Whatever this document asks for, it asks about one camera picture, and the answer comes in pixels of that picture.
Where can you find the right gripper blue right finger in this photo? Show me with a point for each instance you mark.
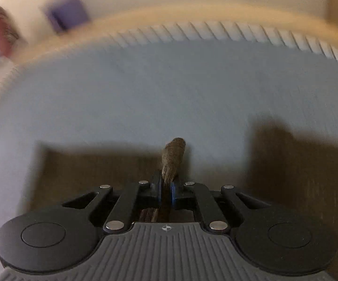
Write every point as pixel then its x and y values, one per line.
pixel 194 202

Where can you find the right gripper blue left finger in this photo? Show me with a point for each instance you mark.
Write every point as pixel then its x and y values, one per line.
pixel 131 201

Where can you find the brown corduroy pants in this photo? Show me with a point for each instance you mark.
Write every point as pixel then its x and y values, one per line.
pixel 173 157

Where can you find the purple folded mat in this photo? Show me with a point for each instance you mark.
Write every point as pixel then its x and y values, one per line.
pixel 64 15

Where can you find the wooden bed frame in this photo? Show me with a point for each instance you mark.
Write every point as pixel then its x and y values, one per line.
pixel 188 21

